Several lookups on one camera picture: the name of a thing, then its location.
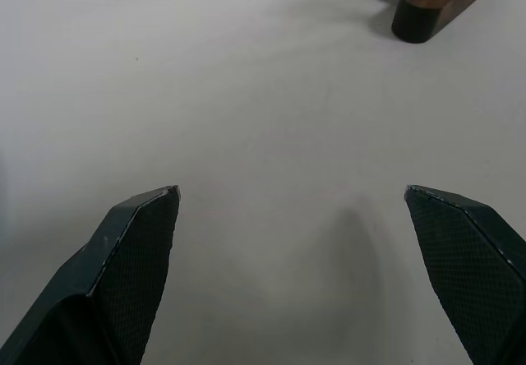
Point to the brown wooden stand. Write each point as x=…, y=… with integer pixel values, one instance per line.
x=423, y=9

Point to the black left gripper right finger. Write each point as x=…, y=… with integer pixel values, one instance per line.
x=472, y=258

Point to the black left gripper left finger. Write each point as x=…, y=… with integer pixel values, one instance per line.
x=123, y=274

